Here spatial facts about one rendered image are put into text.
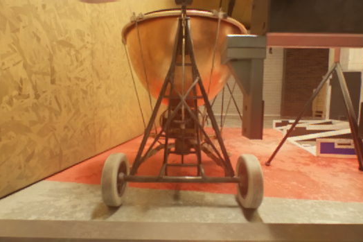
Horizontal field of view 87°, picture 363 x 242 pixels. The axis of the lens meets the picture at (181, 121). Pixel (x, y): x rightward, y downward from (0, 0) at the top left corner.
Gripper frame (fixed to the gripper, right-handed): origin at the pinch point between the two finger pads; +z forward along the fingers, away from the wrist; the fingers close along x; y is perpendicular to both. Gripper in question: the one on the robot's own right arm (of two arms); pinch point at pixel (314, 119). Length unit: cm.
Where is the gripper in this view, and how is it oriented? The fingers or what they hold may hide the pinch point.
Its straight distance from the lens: 25.1
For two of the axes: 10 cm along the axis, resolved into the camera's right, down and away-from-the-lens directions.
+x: 10.0, 0.1, -0.1
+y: -0.1, 0.9, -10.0
